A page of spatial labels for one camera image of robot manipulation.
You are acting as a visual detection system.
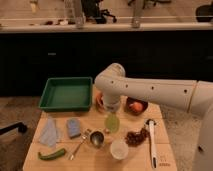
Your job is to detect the light blue cloth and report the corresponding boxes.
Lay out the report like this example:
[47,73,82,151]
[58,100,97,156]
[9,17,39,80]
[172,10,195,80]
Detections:
[39,118,60,147]

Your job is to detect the bunch of red grapes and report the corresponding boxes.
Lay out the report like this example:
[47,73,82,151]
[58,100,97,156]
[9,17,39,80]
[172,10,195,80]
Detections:
[125,128,149,146]

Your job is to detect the orange bowl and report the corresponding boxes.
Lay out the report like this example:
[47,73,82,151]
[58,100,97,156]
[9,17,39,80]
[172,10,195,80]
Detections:
[96,92,104,109]

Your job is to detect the orange fruit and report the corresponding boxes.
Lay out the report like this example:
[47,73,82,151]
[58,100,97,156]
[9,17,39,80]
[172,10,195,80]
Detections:
[129,102,143,113]

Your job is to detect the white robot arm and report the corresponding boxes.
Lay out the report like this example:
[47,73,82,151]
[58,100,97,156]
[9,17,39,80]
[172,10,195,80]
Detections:
[94,63,213,171]

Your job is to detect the green plastic tray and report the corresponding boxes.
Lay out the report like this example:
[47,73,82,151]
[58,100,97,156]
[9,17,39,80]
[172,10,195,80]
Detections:
[39,77,93,112]

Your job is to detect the green plastic cup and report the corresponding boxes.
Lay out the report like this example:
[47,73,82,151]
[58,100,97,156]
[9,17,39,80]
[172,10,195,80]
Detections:
[105,114,120,133]

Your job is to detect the dark red bowl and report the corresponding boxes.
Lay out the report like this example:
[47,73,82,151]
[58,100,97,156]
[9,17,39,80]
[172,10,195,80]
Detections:
[125,97,148,116]

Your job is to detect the green cucumber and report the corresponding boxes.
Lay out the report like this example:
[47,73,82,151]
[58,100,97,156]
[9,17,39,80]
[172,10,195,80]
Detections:
[38,148,66,161]

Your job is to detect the metal spoon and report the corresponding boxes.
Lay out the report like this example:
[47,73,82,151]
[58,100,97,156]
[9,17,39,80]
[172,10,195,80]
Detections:
[69,134,88,160]

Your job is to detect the metal measuring cup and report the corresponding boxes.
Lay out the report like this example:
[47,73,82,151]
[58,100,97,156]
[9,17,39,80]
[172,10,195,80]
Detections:
[87,130,105,148]

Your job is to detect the translucent white cup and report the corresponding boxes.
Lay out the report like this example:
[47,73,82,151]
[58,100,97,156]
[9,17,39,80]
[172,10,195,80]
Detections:
[110,139,129,160]

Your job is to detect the blue sponge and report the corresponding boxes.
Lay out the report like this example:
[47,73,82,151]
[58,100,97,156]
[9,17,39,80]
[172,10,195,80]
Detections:
[67,119,81,138]

